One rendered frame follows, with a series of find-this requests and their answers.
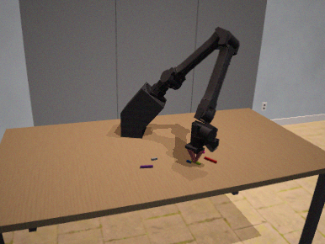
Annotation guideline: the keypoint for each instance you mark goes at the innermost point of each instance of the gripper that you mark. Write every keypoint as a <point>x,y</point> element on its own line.
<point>193,150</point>

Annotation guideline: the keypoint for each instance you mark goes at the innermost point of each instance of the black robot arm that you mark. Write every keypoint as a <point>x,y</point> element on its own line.
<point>227,42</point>

